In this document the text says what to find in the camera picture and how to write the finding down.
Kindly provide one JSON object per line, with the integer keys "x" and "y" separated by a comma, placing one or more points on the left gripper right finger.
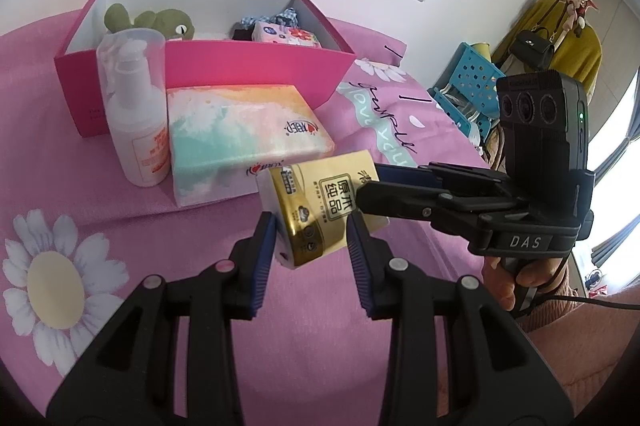
{"x": 456, "y": 357}

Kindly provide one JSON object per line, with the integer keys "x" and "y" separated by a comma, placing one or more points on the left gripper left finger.
{"x": 166, "y": 356}

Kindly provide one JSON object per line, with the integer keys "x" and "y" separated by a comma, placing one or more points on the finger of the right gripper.
{"x": 415, "y": 203}
{"x": 415, "y": 176}

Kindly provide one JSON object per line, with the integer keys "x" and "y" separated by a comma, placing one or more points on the blue checkered cloth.
{"x": 286, "y": 18}

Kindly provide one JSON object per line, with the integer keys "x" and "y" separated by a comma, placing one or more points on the floral pocket tissue pack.
{"x": 266, "y": 32}

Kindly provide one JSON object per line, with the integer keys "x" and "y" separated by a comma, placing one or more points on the green turtle plush toy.
{"x": 174, "y": 24}

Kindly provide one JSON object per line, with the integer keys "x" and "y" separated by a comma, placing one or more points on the black cloth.
{"x": 242, "y": 32}

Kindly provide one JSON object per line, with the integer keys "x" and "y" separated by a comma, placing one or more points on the pink sweater right forearm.
{"x": 581, "y": 343}

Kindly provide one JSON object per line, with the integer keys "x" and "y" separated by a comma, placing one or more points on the right hand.
{"x": 546, "y": 275}

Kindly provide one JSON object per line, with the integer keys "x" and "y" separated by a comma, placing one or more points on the blue plastic basket rack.
{"x": 467, "y": 93}

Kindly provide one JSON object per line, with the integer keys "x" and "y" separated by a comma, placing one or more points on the pink floral bedsheet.
{"x": 76, "y": 237}

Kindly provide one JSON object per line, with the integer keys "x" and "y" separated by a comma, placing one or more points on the black handbag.
{"x": 533, "y": 48}

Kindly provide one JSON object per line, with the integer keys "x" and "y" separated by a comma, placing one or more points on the yellow hanging coat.
{"x": 578, "y": 56}

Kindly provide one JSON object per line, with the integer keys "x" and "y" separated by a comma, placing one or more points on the pastel tissue pack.
{"x": 222, "y": 137}

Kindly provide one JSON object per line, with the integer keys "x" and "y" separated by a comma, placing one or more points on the pink open cardboard box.
{"x": 211, "y": 58}

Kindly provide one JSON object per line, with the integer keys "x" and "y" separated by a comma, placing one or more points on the white pump lotion bottle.
{"x": 131, "y": 66}

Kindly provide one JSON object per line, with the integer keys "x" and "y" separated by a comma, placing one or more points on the black camera box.
{"x": 544, "y": 117}

